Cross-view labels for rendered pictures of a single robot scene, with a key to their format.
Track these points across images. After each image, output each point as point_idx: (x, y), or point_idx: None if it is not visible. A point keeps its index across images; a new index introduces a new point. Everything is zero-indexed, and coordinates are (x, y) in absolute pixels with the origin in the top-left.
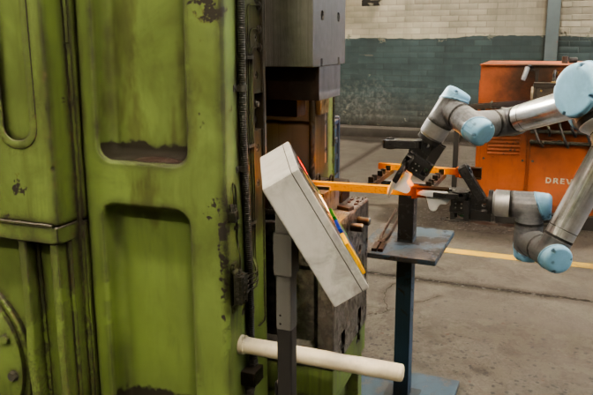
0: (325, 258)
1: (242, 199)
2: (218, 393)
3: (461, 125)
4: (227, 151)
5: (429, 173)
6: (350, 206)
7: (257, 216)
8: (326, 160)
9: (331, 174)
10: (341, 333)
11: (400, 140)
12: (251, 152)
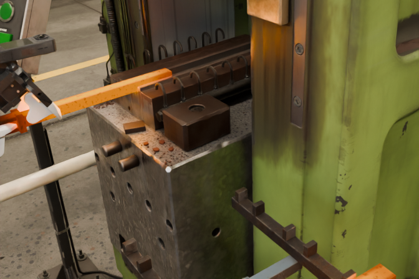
0: None
1: (116, 23)
2: None
3: None
4: None
5: (0, 109)
6: (125, 126)
7: (139, 58)
8: (302, 124)
9: (159, 83)
10: (118, 231)
11: (20, 39)
12: None
